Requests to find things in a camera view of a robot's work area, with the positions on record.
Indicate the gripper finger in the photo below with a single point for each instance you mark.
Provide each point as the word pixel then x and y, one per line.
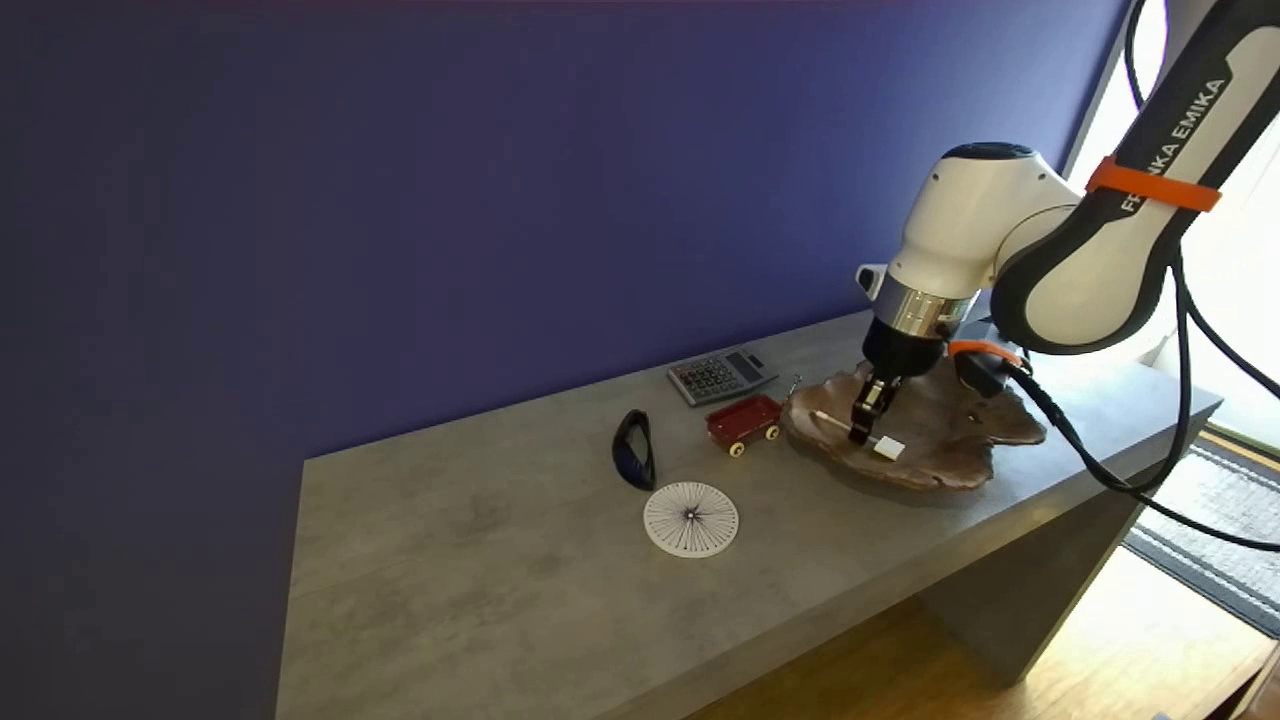
pixel 888 396
pixel 861 418

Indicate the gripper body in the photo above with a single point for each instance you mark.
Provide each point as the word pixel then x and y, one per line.
pixel 903 350

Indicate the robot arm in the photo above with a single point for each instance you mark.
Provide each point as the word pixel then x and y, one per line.
pixel 965 225

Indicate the wooden plate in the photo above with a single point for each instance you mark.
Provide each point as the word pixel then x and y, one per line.
pixel 950 440

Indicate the red toy wagon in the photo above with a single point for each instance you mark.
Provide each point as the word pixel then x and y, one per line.
pixel 743 419

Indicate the grey calculator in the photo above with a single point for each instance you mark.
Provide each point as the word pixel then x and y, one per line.
pixel 716 377

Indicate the white round patterned disc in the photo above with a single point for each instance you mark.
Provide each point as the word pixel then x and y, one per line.
pixel 691 518

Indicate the black sunglasses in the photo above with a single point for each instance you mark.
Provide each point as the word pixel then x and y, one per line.
pixel 634 455

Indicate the window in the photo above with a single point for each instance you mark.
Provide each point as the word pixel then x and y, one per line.
pixel 1235 300

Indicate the grey floor mat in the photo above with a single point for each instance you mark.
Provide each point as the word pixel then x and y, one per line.
pixel 1225 520

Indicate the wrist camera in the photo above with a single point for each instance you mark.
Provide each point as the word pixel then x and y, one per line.
pixel 982 373

